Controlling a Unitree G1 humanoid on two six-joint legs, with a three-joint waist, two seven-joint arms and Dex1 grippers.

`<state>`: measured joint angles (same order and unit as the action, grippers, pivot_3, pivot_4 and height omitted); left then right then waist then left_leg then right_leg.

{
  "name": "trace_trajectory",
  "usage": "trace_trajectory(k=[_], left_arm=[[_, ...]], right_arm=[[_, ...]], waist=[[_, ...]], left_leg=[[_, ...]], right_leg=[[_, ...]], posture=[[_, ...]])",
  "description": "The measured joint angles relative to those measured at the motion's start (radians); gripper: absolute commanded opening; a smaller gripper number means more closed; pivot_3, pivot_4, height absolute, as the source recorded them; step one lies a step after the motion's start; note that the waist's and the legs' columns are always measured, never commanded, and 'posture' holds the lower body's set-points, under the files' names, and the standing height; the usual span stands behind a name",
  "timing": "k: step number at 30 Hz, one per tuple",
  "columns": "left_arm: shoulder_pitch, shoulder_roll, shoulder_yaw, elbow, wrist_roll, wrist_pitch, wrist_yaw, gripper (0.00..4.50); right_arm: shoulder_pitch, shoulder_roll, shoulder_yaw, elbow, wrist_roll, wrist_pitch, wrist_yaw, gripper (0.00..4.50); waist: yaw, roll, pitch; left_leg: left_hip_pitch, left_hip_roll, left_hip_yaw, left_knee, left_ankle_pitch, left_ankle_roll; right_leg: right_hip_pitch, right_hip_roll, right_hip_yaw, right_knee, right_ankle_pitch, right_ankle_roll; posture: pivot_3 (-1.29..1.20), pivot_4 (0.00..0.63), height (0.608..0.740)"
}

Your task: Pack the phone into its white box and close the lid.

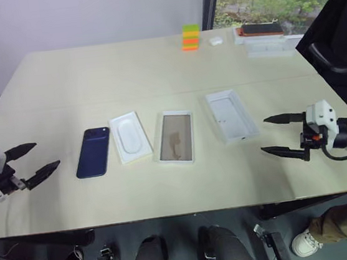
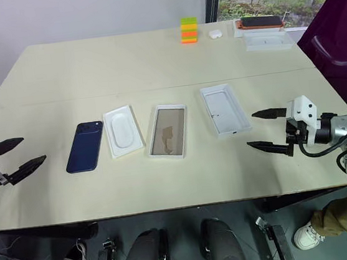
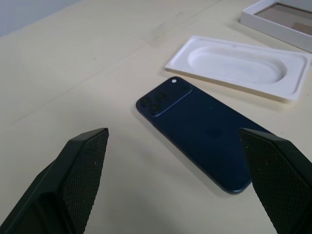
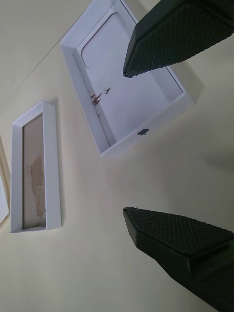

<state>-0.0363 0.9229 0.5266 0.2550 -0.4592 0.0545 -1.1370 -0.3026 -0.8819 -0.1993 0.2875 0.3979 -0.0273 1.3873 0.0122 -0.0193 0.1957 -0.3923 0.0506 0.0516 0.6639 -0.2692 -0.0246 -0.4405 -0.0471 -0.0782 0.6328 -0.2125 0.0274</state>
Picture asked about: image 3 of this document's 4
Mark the dark blue smartphone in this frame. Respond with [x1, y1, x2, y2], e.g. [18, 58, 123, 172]
[135, 77, 275, 195]
[164, 35, 311, 104]

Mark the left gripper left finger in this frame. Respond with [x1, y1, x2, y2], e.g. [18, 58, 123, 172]
[0, 127, 109, 234]

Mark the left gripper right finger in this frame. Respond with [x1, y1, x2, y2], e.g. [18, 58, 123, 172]
[239, 127, 312, 234]

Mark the white phone box lid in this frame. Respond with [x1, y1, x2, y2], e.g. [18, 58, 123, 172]
[240, 0, 312, 54]

